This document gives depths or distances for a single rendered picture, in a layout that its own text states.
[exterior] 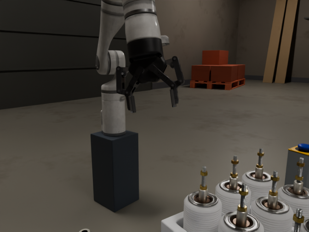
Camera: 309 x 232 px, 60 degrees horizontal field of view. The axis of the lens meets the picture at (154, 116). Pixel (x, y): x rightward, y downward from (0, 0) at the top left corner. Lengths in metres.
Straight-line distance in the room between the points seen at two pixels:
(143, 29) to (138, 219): 0.75
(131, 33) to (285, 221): 0.54
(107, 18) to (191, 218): 0.67
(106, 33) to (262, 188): 0.70
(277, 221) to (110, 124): 0.66
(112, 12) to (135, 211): 0.75
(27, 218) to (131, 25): 0.87
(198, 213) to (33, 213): 0.74
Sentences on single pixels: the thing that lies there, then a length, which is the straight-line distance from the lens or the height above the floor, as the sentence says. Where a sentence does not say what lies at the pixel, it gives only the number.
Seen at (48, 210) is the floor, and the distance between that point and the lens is 1.24.
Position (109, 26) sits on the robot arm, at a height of 0.71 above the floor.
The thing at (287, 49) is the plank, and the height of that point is 0.76.
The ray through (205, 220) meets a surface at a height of 0.22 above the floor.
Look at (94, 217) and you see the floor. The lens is 1.14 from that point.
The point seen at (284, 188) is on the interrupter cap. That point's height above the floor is 0.25.
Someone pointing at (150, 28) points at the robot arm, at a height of 0.66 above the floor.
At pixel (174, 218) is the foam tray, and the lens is 0.78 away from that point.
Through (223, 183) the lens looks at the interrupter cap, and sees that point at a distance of 0.81.
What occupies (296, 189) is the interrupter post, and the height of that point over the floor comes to 0.26.
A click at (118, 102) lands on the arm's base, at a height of 0.43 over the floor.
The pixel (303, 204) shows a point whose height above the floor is 0.24.
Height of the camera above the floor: 0.61
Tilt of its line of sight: 12 degrees down
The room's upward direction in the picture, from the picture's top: straight up
